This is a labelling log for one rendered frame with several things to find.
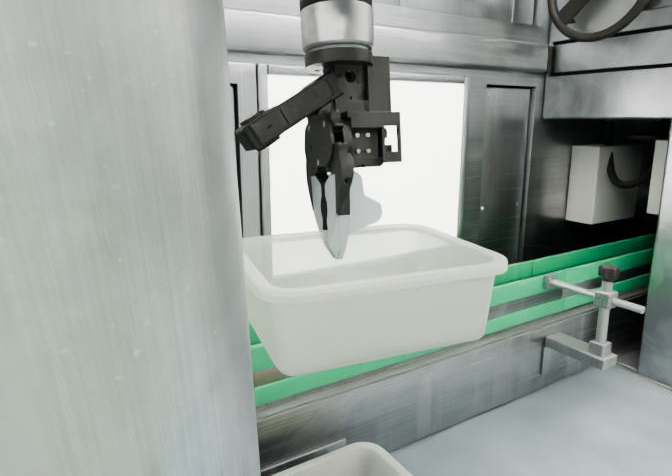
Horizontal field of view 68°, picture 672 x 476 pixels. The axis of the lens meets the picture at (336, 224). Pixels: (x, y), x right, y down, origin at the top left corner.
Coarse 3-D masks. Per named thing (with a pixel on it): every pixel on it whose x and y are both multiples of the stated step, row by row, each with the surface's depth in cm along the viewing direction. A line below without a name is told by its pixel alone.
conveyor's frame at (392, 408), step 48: (528, 336) 87; (576, 336) 95; (624, 336) 105; (384, 384) 72; (432, 384) 77; (480, 384) 83; (528, 384) 90; (288, 432) 64; (336, 432) 68; (384, 432) 73; (432, 432) 79
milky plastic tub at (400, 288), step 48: (288, 240) 51; (384, 240) 55; (432, 240) 53; (288, 288) 36; (336, 288) 36; (384, 288) 38; (432, 288) 40; (480, 288) 42; (288, 336) 37; (336, 336) 38; (384, 336) 40; (432, 336) 42; (480, 336) 44
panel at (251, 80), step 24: (240, 72) 71; (264, 72) 73; (288, 72) 75; (408, 72) 86; (240, 96) 72; (264, 96) 74; (240, 120) 72; (240, 144) 73; (240, 168) 74; (264, 168) 76; (240, 192) 75; (264, 192) 76; (240, 216) 76; (264, 216) 77
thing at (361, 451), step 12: (360, 444) 63; (372, 444) 63; (324, 456) 61; (336, 456) 61; (348, 456) 62; (360, 456) 62; (372, 456) 62; (384, 456) 61; (300, 468) 59; (312, 468) 59; (324, 468) 60; (336, 468) 61; (348, 468) 62; (360, 468) 63; (372, 468) 62; (384, 468) 60; (396, 468) 59
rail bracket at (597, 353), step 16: (608, 272) 79; (544, 288) 90; (576, 288) 85; (608, 288) 80; (608, 304) 80; (624, 304) 78; (608, 320) 82; (560, 336) 90; (544, 352) 90; (560, 352) 88; (576, 352) 85; (592, 352) 83; (608, 352) 82; (544, 368) 91
